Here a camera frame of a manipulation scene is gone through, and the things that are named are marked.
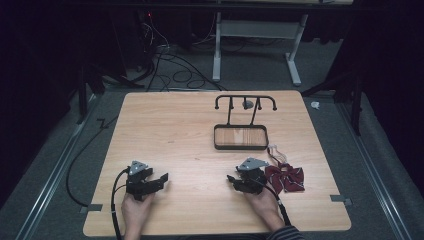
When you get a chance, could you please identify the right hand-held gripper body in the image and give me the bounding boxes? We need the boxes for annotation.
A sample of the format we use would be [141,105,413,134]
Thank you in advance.
[235,156,271,196]

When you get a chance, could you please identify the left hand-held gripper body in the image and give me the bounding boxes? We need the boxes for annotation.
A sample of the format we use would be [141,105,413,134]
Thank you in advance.
[125,160,155,202]

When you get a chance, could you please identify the dark red striped bow tie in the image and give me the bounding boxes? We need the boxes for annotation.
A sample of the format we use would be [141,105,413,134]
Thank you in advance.
[264,144,306,197]

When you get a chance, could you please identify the black rack with wooden tray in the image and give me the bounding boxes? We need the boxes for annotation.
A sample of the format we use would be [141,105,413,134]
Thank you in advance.
[213,94,279,151]

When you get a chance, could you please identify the person's left hand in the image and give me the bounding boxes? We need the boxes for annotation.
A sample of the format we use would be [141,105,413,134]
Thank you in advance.
[120,192,156,235]

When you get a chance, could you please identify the person's right hand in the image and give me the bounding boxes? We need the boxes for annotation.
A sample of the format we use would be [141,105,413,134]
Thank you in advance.
[244,187,285,232]

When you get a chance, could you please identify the grey tape piece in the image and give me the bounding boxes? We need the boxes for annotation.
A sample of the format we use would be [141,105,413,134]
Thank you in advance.
[329,194,353,207]
[79,203,104,215]

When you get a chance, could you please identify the black metal stand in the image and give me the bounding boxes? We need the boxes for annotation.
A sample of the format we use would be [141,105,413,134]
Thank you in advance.
[300,64,366,137]
[75,61,148,126]

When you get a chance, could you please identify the dark computer tower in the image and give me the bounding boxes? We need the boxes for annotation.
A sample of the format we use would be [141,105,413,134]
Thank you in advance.
[108,8,159,73]

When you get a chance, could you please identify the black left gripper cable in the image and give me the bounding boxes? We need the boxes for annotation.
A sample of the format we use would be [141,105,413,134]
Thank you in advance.
[110,167,130,240]

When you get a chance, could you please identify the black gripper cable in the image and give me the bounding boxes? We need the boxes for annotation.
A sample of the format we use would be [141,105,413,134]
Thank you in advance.
[251,178,292,228]
[110,167,130,240]

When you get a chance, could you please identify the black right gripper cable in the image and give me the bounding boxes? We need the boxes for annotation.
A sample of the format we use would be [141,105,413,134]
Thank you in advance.
[251,178,292,228]

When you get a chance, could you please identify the long black floor cable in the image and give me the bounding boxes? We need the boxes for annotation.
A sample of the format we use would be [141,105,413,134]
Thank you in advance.
[65,114,120,208]

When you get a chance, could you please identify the metal floor rail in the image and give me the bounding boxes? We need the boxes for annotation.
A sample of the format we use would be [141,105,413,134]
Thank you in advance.
[14,94,101,240]
[334,99,416,240]

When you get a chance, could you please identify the looped black floor cables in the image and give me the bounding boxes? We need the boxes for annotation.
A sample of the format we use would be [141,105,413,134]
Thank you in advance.
[145,49,229,93]

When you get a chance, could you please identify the white cable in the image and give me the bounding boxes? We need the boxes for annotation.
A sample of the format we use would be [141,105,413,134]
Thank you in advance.
[141,13,172,56]

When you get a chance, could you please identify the white metal desk frame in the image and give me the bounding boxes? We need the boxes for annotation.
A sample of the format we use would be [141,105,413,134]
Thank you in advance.
[211,12,310,87]

